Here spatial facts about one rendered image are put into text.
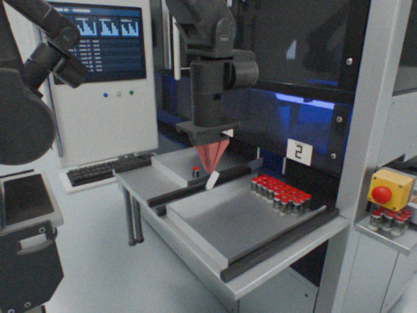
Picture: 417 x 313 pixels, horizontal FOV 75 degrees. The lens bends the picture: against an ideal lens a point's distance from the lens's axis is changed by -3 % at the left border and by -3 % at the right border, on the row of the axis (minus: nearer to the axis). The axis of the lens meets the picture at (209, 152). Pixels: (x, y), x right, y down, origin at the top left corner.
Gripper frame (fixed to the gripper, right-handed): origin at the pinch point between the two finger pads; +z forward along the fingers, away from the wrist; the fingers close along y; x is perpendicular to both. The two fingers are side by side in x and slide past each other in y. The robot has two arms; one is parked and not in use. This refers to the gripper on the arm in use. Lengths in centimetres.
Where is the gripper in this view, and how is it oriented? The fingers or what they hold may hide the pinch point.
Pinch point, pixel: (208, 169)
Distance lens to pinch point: 53.6
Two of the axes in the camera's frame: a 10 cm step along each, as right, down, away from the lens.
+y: 8.1, -2.2, 5.4
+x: -5.8, -2.9, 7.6
